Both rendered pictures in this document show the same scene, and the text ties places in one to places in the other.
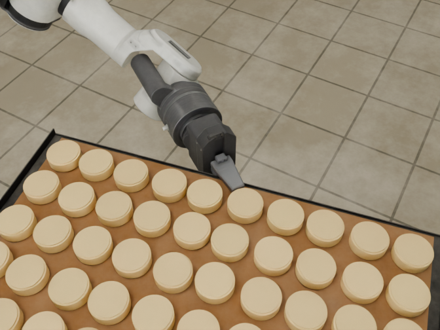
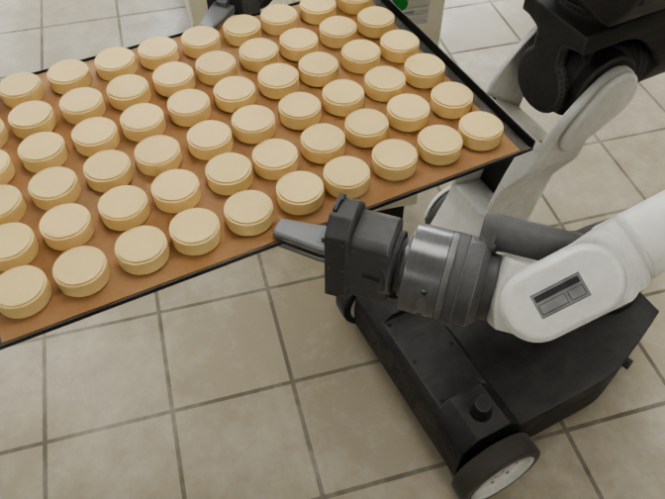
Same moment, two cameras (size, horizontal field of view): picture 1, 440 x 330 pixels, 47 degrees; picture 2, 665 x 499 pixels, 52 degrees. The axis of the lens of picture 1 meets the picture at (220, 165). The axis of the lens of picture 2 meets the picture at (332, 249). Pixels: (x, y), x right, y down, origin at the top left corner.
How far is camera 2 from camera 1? 0.85 m
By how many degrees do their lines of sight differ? 72
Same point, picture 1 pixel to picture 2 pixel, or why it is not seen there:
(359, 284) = (65, 213)
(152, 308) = (237, 89)
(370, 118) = not seen: outside the picture
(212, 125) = (368, 231)
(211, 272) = (217, 136)
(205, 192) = (297, 186)
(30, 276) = (352, 49)
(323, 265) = (114, 205)
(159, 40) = (576, 248)
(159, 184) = (351, 161)
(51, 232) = (383, 75)
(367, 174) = not seen: outside the picture
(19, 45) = not seen: outside the picture
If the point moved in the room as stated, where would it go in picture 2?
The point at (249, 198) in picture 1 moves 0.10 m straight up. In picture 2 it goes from (247, 211) to (237, 135)
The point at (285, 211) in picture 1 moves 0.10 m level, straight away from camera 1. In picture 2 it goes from (196, 226) to (241, 296)
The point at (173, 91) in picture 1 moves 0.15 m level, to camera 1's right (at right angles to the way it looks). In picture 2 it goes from (475, 241) to (365, 338)
